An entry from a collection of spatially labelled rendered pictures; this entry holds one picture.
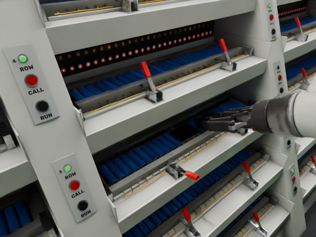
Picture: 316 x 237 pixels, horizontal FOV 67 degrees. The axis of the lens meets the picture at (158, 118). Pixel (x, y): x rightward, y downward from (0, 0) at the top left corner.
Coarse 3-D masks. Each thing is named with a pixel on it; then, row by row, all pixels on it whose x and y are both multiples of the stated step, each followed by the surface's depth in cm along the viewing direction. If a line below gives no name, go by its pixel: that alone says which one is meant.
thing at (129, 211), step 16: (240, 96) 87; (256, 96) 82; (112, 144) 64; (208, 144) 67; (224, 144) 67; (240, 144) 70; (112, 160) 63; (192, 160) 62; (208, 160) 62; (224, 160) 67; (160, 176) 58; (144, 192) 54; (160, 192) 54; (176, 192) 58; (112, 208) 46; (128, 208) 50; (144, 208) 52; (128, 224) 50
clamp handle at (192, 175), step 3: (177, 165) 57; (177, 168) 57; (180, 168) 57; (180, 171) 55; (183, 171) 55; (186, 171) 55; (189, 171) 54; (186, 174) 54; (189, 174) 53; (192, 174) 52; (195, 174) 52; (192, 177) 52; (195, 177) 51; (198, 177) 52
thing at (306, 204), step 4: (312, 192) 108; (308, 196) 106; (312, 196) 107; (304, 200) 105; (308, 200) 105; (312, 200) 108; (304, 204) 103; (308, 204) 106; (312, 204) 108; (304, 208) 104; (308, 208) 106; (304, 212) 104; (280, 228) 94; (276, 232) 93; (280, 232) 93; (276, 236) 91; (280, 236) 93
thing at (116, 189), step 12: (216, 132) 69; (192, 144) 64; (168, 156) 60; (180, 156) 62; (144, 168) 57; (156, 168) 58; (120, 180) 54; (132, 180) 54; (120, 192) 53; (132, 192) 53
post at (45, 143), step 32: (0, 0) 35; (32, 0) 37; (0, 32) 35; (32, 32) 37; (0, 64) 35; (0, 96) 37; (64, 96) 40; (32, 128) 38; (64, 128) 41; (32, 160) 38; (96, 192) 45; (64, 224) 42; (96, 224) 45
